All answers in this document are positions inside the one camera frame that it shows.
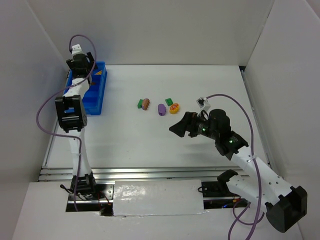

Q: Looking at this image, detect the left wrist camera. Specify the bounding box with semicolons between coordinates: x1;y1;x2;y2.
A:
71;44;84;56

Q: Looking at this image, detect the green lego block left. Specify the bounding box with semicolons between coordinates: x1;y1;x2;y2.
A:
137;99;144;109

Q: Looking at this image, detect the white foil covered panel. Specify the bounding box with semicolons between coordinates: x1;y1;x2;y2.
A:
113;179;205;217

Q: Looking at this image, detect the yellow oval printed lego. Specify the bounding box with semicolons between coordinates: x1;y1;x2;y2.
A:
169;103;180;114

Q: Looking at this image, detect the purple oval lego piece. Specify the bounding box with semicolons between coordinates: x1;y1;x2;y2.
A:
157;103;167;116

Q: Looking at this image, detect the blue compartment bin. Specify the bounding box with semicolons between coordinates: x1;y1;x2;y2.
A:
63;61;108;116

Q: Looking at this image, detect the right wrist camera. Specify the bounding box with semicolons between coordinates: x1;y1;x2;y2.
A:
196;97;211;112

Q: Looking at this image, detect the pink orange lego piece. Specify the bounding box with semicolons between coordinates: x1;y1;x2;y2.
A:
141;98;150;111

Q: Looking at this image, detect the aluminium rail base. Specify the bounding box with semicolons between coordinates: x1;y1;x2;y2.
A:
37;165;273;201

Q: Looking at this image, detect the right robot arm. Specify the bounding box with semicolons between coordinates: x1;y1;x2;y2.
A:
169;109;308;233

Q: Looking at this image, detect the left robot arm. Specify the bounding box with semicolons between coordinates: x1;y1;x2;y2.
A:
55;45;97;200

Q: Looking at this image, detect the green lego block right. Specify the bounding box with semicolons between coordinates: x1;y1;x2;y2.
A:
165;98;174;106

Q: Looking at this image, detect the green lego block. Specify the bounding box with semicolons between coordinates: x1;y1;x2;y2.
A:
165;98;174;106
137;99;144;109

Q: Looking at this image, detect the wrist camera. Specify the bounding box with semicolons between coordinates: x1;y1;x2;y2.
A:
71;44;84;56
196;97;211;112

